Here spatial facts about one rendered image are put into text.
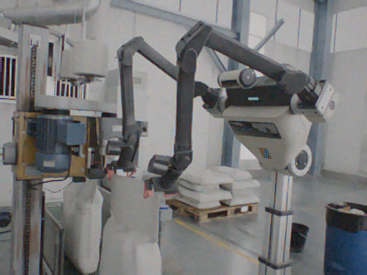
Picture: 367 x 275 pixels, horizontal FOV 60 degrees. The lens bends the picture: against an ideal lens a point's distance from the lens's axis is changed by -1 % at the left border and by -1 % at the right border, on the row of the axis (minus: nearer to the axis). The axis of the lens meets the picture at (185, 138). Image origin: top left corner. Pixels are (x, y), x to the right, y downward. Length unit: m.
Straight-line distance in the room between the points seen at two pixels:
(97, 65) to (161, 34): 5.26
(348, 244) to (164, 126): 4.43
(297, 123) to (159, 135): 5.35
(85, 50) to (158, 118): 5.10
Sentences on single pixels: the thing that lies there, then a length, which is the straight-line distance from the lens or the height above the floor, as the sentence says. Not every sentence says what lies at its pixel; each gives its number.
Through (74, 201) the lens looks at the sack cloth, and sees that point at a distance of 2.11.
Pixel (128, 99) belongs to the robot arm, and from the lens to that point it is 1.49.
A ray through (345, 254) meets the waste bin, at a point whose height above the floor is 0.27.
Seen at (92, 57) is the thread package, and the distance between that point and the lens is 1.53.
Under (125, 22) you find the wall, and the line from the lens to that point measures 6.42.
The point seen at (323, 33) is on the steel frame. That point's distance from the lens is 10.36.
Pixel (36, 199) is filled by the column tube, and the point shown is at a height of 0.91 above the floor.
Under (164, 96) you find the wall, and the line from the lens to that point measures 6.62.
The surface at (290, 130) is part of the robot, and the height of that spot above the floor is 1.33.
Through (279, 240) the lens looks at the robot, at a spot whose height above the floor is 0.81.
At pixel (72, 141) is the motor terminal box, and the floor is 1.23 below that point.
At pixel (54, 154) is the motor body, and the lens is 1.48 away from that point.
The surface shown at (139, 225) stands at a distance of 1.44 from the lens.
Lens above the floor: 1.34
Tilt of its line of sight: 3 degrees down
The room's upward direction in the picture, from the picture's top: 4 degrees clockwise
